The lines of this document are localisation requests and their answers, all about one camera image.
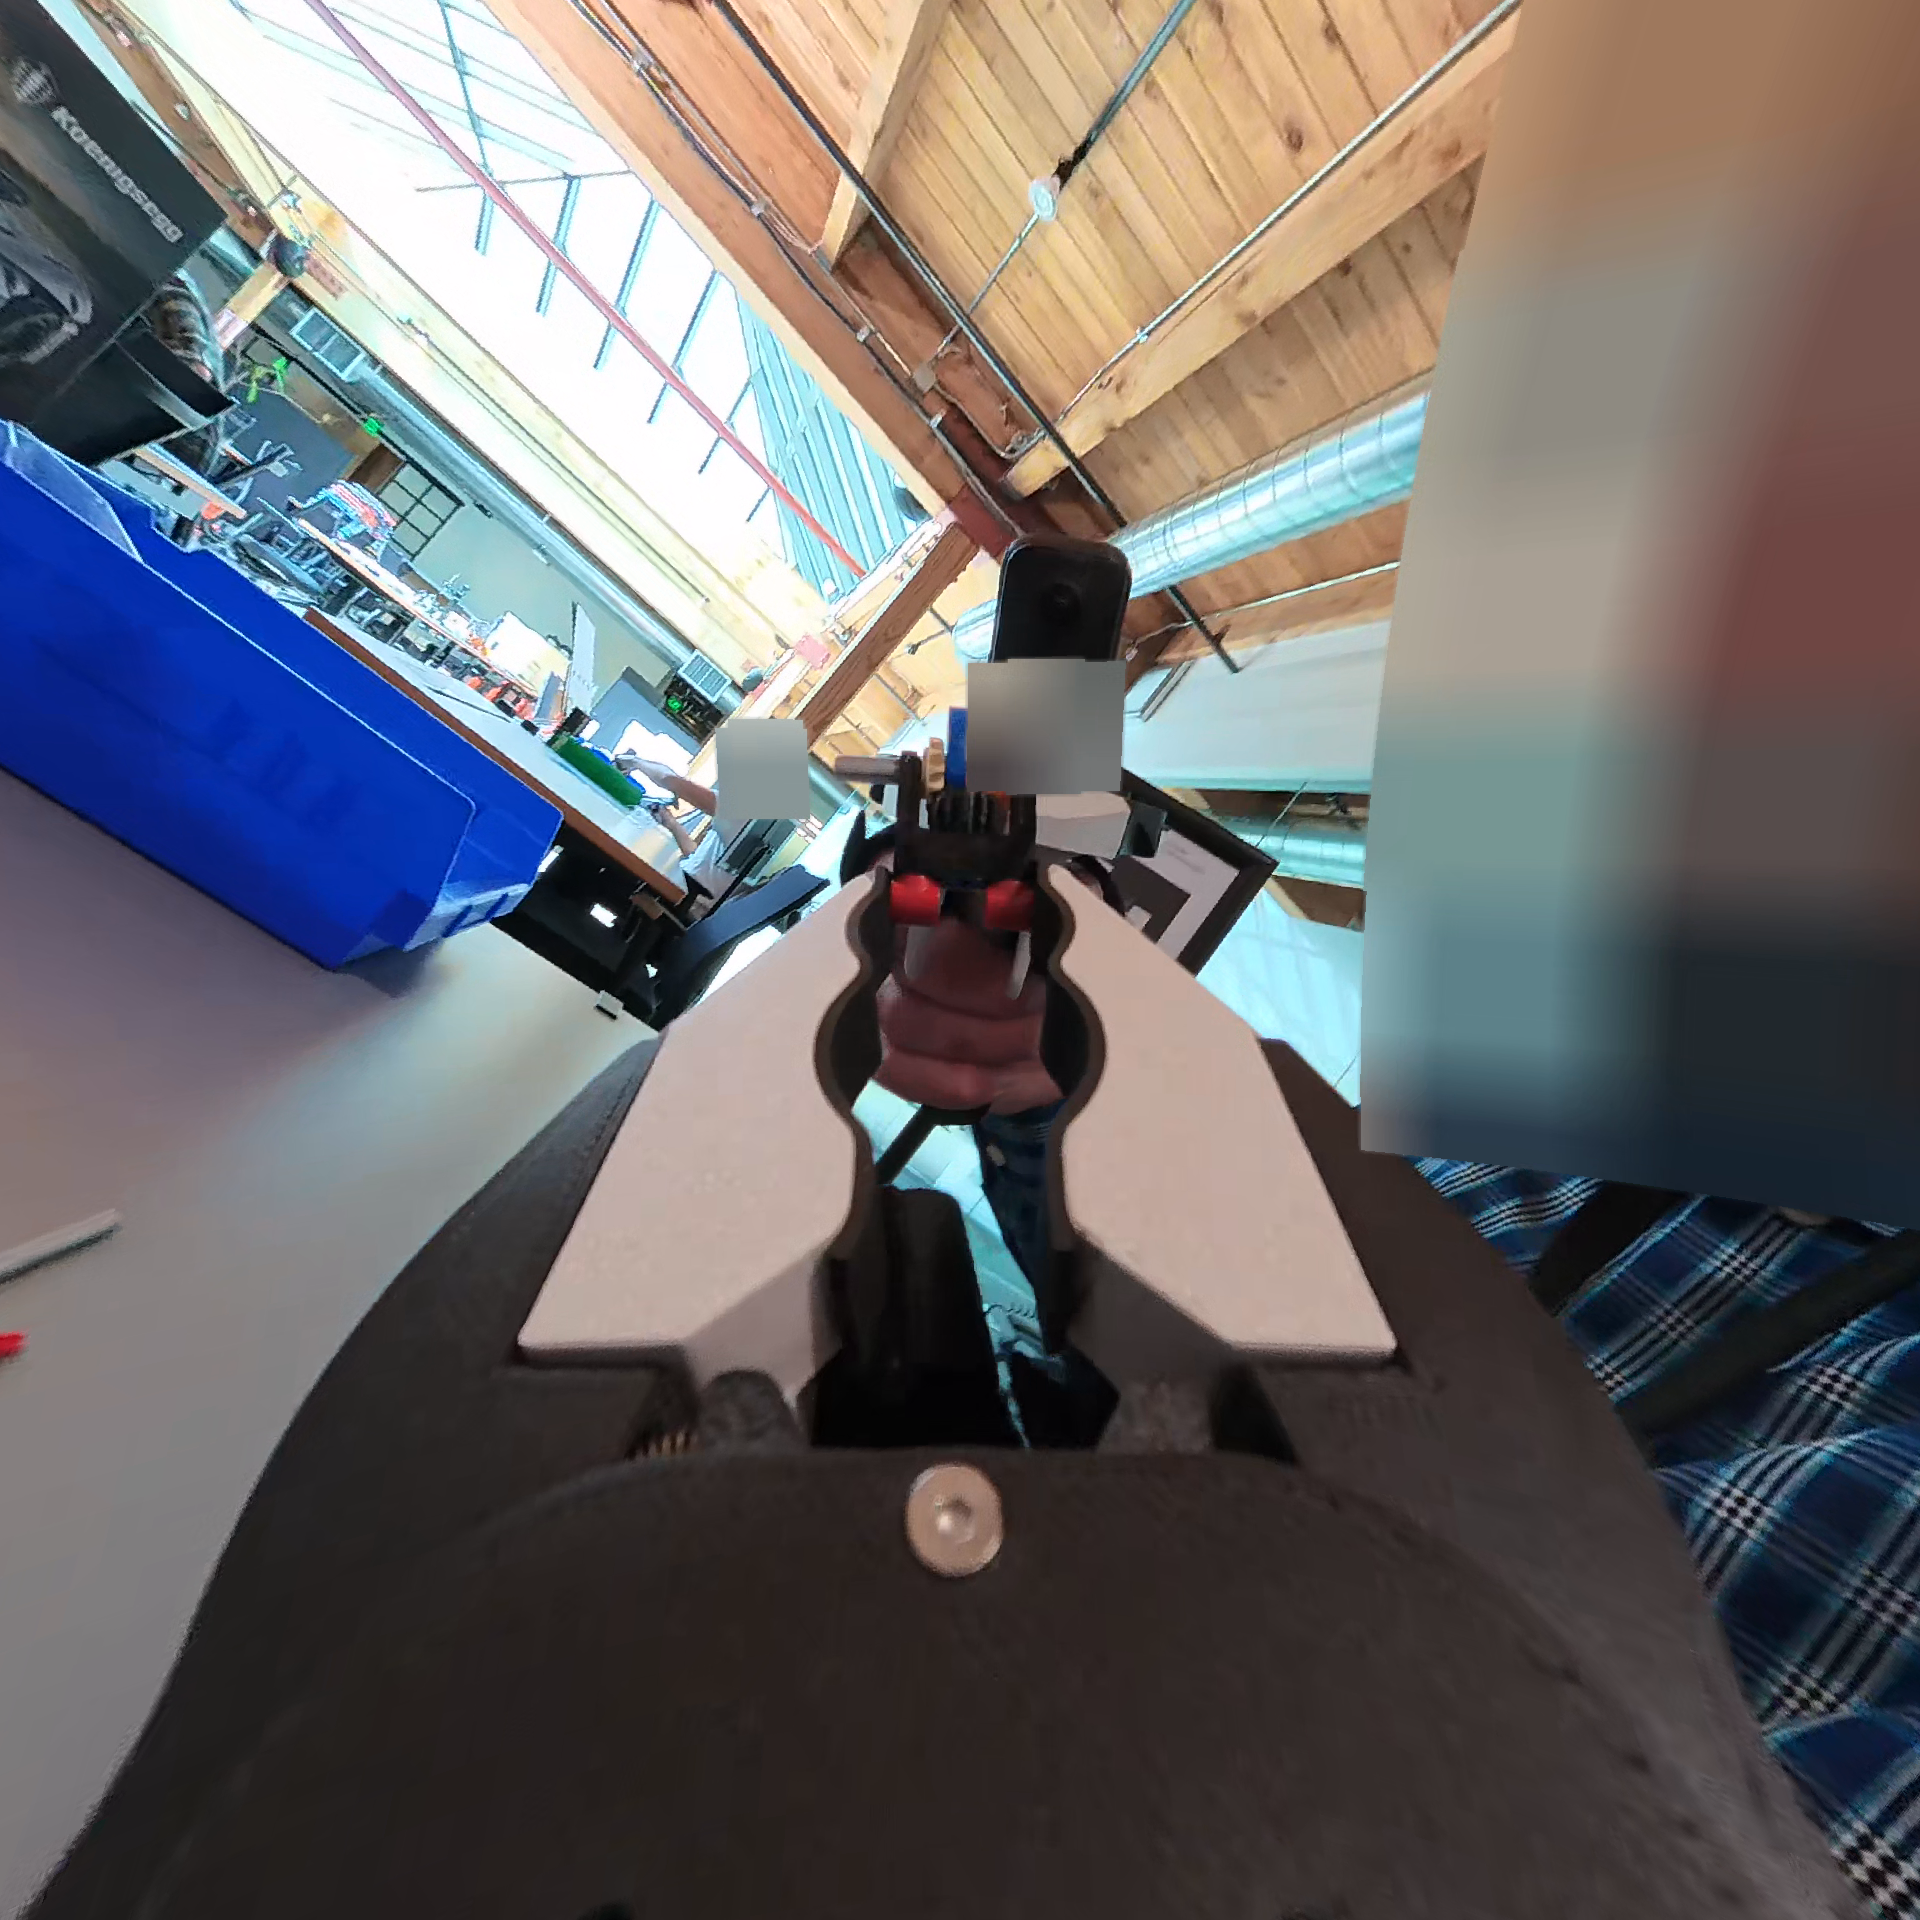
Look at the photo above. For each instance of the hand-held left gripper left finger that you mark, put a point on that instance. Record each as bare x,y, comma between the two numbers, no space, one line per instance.
704,1184

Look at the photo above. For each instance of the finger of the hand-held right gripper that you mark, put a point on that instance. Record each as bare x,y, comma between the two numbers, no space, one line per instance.
1077,821

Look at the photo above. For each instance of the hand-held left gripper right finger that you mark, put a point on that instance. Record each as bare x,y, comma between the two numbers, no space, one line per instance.
1215,1184

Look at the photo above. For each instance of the black lego gear assembly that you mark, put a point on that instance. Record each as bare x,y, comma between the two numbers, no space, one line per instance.
962,854

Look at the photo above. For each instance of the person's right forearm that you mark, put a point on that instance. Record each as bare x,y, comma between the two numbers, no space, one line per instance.
1029,1199

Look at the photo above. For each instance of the long grey lego axle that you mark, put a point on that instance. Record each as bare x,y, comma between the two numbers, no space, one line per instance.
52,1247

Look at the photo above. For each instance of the black lego set box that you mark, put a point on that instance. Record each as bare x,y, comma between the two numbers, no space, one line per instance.
90,224

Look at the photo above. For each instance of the person's right hand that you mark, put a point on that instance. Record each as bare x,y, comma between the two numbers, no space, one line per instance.
962,1035

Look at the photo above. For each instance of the black office chair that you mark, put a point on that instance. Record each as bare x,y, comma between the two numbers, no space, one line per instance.
732,914

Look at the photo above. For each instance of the green plastic bin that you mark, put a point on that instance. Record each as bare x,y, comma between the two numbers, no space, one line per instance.
591,762

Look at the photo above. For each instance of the background office table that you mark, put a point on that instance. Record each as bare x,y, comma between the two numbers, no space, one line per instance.
495,719

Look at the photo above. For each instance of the person's plaid shirt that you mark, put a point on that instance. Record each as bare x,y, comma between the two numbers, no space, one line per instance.
1772,1500

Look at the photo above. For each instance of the blue plastic bin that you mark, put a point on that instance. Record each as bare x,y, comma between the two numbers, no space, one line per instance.
225,719

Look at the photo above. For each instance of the cluttered background desk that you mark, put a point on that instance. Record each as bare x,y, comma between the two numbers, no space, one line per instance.
373,555

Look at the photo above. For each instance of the silver ventilation duct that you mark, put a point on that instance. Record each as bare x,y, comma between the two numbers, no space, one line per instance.
1273,495
1291,850

